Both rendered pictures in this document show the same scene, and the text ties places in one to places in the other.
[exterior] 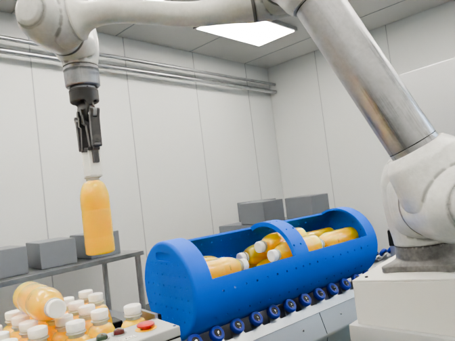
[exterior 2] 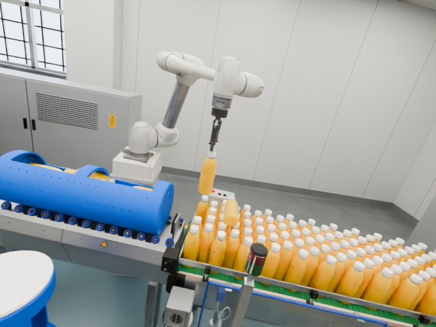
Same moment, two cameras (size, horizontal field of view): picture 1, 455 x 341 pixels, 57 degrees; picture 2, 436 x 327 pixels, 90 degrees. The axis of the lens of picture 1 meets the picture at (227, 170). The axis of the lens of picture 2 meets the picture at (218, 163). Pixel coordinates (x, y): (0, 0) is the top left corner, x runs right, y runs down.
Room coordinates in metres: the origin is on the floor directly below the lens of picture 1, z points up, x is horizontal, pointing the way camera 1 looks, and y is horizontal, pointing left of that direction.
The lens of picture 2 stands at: (1.84, 1.05, 1.77)
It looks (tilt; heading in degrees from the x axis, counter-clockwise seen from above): 20 degrees down; 221
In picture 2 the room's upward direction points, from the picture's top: 11 degrees clockwise
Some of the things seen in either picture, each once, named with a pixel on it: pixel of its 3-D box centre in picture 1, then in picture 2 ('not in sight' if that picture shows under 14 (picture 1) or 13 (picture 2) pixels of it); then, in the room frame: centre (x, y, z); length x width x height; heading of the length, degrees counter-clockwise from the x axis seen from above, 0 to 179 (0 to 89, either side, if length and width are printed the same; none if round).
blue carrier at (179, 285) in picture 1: (273, 260); (89, 191); (1.50, -0.13, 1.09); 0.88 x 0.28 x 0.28; 129
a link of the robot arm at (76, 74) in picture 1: (82, 78); (221, 102); (1.10, 0.35, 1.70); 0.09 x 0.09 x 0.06
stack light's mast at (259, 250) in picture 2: not in sight; (254, 265); (1.23, 0.79, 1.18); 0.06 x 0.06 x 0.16
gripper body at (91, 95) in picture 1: (85, 105); (218, 117); (1.10, 0.35, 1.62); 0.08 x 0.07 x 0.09; 38
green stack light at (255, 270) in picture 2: not in sight; (254, 264); (1.23, 0.79, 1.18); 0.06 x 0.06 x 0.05
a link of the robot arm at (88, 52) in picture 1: (75, 37); (228, 76); (1.08, 0.36, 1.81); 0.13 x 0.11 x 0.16; 175
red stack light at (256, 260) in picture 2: not in sight; (257, 254); (1.23, 0.79, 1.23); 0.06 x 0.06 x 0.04
